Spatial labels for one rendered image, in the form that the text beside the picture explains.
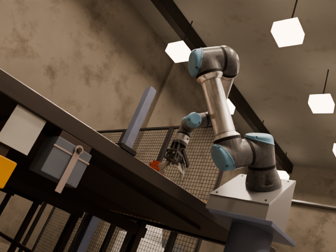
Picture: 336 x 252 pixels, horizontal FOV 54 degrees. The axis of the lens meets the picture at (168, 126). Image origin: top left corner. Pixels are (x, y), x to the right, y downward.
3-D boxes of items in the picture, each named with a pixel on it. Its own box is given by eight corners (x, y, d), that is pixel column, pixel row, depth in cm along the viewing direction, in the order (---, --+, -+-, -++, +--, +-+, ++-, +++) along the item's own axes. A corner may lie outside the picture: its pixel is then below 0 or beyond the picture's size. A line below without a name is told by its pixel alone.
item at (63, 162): (73, 199, 104) (98, 149, 111) (35, 181, 96) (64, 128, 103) (58, 195, 113) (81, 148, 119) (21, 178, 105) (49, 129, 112)
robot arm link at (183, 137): (180, 139, 185) (192, 140, 181) (177, 146, 184) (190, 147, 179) (174, 132, 180) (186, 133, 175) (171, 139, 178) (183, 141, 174)
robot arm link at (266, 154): (282, 163, 137) (279, 132, 135) (254, 170, 133) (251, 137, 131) (265, 158, 149) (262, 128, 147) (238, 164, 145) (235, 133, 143)
